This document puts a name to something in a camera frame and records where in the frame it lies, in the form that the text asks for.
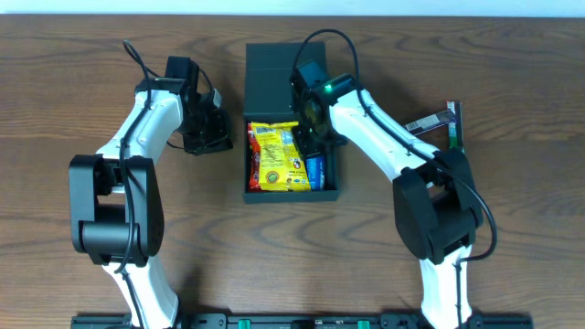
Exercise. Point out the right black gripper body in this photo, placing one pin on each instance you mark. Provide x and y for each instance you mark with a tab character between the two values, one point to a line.
306	143

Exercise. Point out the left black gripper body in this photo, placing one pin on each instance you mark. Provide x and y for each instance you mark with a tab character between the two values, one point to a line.
212	137

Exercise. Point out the blue cookie roll pack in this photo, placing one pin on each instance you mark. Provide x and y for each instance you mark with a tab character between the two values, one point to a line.
315	168

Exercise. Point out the yellow snack bag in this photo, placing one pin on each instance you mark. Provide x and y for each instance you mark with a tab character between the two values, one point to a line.
280	166

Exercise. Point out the red candy bag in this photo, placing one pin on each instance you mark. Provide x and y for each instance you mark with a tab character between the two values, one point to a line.
255	158

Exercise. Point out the dark green box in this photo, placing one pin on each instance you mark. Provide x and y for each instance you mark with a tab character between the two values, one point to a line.
268	97

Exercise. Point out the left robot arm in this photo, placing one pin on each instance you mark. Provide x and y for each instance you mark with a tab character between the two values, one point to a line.
116	211

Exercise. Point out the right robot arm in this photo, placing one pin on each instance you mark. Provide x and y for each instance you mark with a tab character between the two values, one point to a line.
436	211

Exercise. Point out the dark navy chocolate bar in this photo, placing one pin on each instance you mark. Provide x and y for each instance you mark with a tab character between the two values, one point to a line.
430	122

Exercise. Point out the green candy bar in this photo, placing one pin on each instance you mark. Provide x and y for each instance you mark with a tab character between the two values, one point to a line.
455	128

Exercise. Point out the black mounting rail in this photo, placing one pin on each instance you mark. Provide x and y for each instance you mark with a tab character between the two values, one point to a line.
382	321

